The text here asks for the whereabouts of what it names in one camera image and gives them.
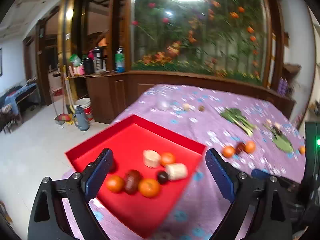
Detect orange tangerine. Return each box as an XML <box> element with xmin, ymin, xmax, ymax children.
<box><xmin>222</xmin><ymin>146</ymin><xmax>235</xmax><ymax>158</ymax></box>
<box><xmin>160</xmin><ymin>152</ymin><xmax>176</xmax><ymax>166</ymax></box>
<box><xmin>138</xmin><ymin>179</ymin><xmax>161</xmax><ymax>198</ymax></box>
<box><xmin>106</xmin><ymin>175</ymin><xmax>125</xmax><ymax>193</ymax></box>
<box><xmin>244</xmin><ymin>141</ymin><xmax>256</xmax><ymax>154</ymax></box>

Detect small tangerine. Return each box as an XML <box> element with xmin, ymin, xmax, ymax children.
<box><xmin>299</xmin><ymin>146</ymin><xmax>305</xmax><ymax>155</ymax></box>

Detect white sugarcane chunk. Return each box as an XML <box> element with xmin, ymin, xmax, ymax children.
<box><xmin>143</xmin><ymin>150</ymin><xmax>161</xmax><ymax>168</ymax></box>
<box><xmin>165</xmin><ymin>163</ymin><xmax>188</xmax><ymax>181</ymax></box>

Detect large red date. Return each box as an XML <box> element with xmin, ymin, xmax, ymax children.
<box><xmin>109</xmin><ymin>159</ymin><xmax>117</xmax><ymax>174</ymax></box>

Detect large green leaf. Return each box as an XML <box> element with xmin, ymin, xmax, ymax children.
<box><xmin>264</xmin><ymin>125</ymin><xmax>293</xmax><ymax>153</ymax></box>

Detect purple floral tablecloth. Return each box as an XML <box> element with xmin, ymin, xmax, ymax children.
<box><xmin>61</xmin><ymin>83</ymin><xmax>307</xmax><ymax>240</ymax></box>

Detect bok choy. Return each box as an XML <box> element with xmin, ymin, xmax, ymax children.
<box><xmin>220</xmin><ymin>108</ymin><xmax>256</xmax><ymax>137</ymax></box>

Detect purple bottles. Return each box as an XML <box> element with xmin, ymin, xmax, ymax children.
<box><xmin>277</xmin><ymin>77</ymin><xmax>290</xmax><ymax>97</ymax></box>

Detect small white chunk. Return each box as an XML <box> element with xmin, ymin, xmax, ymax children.
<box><xmin>183</xmin><ymin>103</ymin><xmax>190</xmax><ymax>111</ymax></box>

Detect grey floor thermos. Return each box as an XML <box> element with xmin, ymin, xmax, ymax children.
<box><xmin>73</xmin><ymin>105</ymin><xmax>89</xmax><ymax>132</ymax></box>

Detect red shallow tray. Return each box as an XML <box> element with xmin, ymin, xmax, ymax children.
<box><xmin>65</xmin><ymin>115</ymin><xmax>206</xmax><ymax>238</ymax></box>

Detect clear plastic cup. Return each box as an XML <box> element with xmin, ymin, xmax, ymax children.
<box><xmin>156</xmin><ymin>91</ymin><xmax>171</xmax><ymax>111</ymax></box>

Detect white bucket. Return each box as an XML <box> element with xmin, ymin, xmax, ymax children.
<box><xmin>74</xmin><ymin>98</ymin><xmax>93</xmax><ymax>121</ymax></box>

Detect wooden cabinet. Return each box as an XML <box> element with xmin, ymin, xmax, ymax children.
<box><xmin>69</xmin><ymin>70</ymin><xmax>295</xmax><ymax>124</ymax></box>

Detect flower display glass case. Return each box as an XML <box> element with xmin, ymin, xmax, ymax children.
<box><xmin>131</xmin><ymin>0</ymin><xmax>267</xmax><ymax>85</ymax></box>

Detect black thermos jug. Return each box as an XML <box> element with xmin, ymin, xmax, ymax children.
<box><xmin>93</xmin><ymin>47</ymin><xmax>106</xmax><ymax>74</ymax></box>

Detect green water bottle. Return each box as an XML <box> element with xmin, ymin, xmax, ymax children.
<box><xmin>115</xmin><ymin>47</ymin><xmax>125</xmax><ymax>73</ymax></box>

